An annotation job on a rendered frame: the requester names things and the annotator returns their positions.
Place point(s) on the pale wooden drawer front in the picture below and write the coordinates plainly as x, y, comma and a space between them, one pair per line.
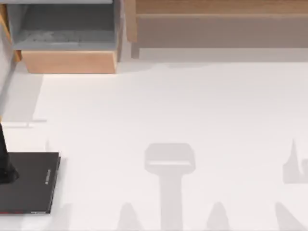
68, 62

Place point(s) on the wooden open shelf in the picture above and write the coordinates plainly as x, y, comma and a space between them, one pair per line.
216, 26

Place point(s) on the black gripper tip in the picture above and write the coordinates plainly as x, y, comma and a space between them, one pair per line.
4, 166

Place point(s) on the wooden cupboard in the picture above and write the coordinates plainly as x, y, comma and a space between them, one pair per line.
7, 36

